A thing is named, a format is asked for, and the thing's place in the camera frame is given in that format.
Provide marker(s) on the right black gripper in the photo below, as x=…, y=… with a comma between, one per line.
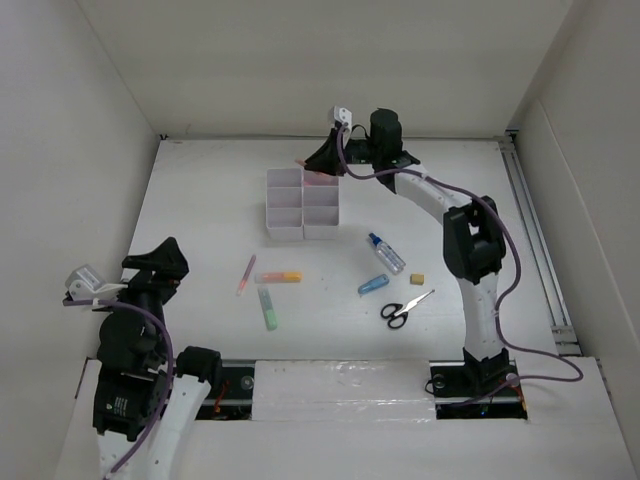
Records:
x=327, y=156

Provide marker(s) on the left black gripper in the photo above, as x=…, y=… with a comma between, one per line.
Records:
x=170, y=267

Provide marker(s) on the red pen clear cap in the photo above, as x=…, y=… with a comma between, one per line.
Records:
x=320, y=180

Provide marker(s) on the pink pen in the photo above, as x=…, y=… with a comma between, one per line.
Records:
x=245, y=277

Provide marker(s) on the orange yellow highlighter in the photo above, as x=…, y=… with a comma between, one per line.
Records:
x=278, y=277

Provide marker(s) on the green highlighter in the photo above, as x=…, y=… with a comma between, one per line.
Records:
x=267, y=308

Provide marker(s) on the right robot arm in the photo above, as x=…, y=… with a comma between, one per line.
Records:
x=474, y=245

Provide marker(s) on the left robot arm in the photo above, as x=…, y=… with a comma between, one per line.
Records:
x=147, y=396

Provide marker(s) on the white right organizer container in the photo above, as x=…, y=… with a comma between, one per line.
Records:
x=321, y=211

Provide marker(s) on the white organizer container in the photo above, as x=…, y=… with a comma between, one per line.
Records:
x=321, y=211
x=284, y=210

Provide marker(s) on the white left organizer container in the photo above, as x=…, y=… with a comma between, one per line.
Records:
x=284, y=210

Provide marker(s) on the blue cap spray bottle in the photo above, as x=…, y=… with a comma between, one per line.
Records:
x=387, y=254

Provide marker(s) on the blue correction tape dispenser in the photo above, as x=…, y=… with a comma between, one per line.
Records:
x=373, y=284

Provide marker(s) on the yellow eraser cube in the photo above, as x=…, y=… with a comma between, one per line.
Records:
x=417, y=279

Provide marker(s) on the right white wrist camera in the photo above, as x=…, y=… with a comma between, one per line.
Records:
x=340, y=117

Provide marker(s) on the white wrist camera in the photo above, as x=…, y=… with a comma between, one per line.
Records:
x=85, y=286
x=340, y=117

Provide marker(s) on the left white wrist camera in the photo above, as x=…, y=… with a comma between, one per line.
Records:
x=85, y=286

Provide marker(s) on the black handled scissors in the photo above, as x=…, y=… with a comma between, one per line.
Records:
x=396, y=314

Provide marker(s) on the aluminium rail strip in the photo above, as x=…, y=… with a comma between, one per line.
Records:
x=561, y=326

